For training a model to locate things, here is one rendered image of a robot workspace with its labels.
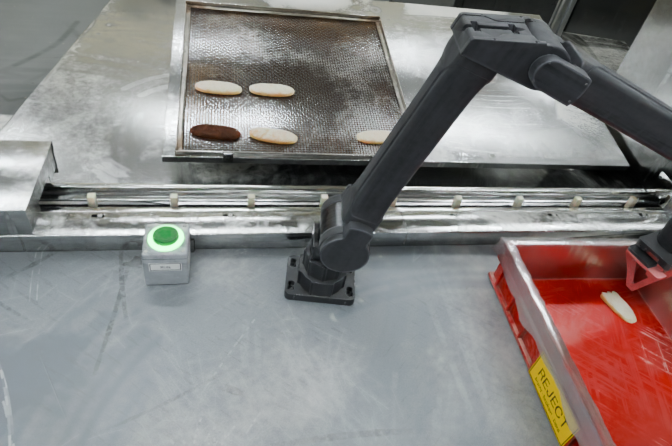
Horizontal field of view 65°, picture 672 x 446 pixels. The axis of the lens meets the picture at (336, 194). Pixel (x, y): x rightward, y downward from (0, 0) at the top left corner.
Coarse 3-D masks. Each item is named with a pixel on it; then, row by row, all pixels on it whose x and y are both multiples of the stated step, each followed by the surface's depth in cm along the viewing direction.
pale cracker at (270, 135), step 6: (252, 132) 108; (258, 132) 109; (264, 132) 109; (270, 132) 109; (276, 132) 109; (282, 132) 110; (288, 132) 110; (258, 138) 108; (264, 138) 108; (270, 138) 108; (276, 138) 108; (282, 138) 109; (288, 138) 109; (294, 138) 110
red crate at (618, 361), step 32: (544, 288) 100; (576, 288) 101; (608, 288) 102; (512, 320) 92; (576, 320) 95; (608, 320) 96; (640, 320) 97; (576, 352) 90; (608, 352) 91; (640, 352) 92; (608, 384) 86; (640, 384) 87; (608, 416) 82; (640, 416) 83
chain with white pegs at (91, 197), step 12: (48, 204) 94; (60, 204) 95; (72, 204) 95; (84, 204) 96; (96, 204) 95; (108, 204) 97; (120, 204) 97; (252, 204) 100; (456, 204) 109; (516, 204) 112; (576, 204) 115
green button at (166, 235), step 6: (162, 228) 86; (168, 228) 86; (174, 228) 86; (156, 234) 84; (162, 234) 85; (168, 234) 85; (174, 234) 85; (156, 240) 84; (162, 240) 84; (168, 240) 84; (174, 240) 84
